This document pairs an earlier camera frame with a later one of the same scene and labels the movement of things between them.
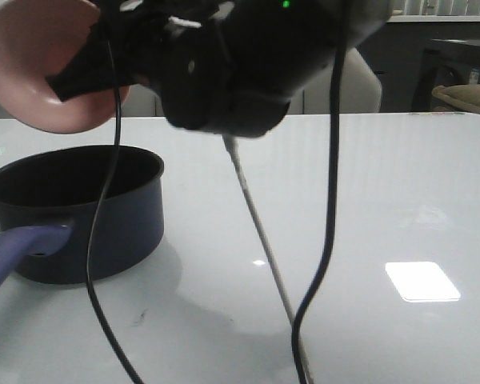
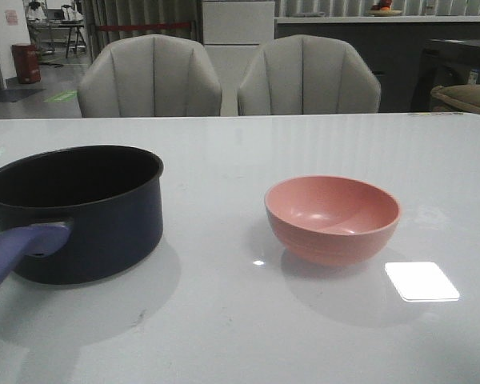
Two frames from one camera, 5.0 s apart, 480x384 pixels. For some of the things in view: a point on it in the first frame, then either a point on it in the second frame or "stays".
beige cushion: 474,98 stays
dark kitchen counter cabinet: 394,52 stays
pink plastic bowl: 25,41 → 332,220
